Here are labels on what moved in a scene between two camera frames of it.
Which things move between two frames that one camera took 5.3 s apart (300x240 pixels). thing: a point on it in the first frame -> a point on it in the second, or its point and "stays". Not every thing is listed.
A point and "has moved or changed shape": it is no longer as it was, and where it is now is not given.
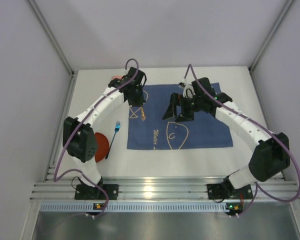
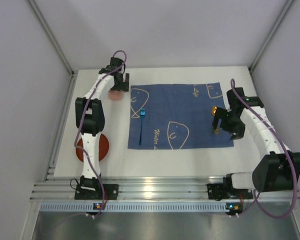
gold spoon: (143, 116) -> (214, 111)
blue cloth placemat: (147, 130) stays
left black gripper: (136, 99) -> (122, 85)
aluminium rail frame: (52, 188) stays
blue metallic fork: (117, 128) -> (142, 112)
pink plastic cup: (118, 76) has moved or changed shape
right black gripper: (181, 105) -> (226, 122)
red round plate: (102, 148) stays
